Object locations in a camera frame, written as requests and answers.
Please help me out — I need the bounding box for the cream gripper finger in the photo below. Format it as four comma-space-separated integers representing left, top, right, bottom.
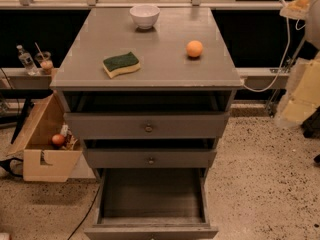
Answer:
274, 58, 320, 128

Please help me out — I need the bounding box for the green and yellow sponge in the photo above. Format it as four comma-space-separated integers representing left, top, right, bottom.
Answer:
103, 52, 140, 78

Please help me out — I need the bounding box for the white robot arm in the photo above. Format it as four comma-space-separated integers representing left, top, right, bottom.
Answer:
275, 0, 320, 128

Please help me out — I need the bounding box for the grey drawer cabinet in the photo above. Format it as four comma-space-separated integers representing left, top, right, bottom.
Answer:
49, 6, 245, 240

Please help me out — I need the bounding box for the grey open bottom drawer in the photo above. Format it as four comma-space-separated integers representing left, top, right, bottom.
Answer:
84, 168, 218, 240

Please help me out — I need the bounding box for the grey middle drawer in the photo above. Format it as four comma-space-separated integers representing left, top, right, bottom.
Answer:
85, 149, 216, 168

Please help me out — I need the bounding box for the grey top drawer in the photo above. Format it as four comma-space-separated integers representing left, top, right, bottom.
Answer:
64, 113, 229, 139

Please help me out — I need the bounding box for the orange fruit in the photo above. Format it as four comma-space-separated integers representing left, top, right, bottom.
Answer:
186, 40, 203, 58

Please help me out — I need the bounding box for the white bowl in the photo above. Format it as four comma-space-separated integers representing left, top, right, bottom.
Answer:
129, 5, 160, 29

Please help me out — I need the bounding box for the red apple in box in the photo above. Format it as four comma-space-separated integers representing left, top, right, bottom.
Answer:
51, 134, 65, 147

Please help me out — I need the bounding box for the wooden box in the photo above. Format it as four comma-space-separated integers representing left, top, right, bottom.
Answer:
9, 94, 85, 182

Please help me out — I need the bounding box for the plastic cup with straw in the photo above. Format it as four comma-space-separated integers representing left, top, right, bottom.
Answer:
35, 44, 54, 75

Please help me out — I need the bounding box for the clear plastic water bottle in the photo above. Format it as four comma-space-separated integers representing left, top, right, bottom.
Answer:
16, 45, 38, 76

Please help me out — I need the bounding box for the black floor cable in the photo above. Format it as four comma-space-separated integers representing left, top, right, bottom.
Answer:
66, 183, 103, 240

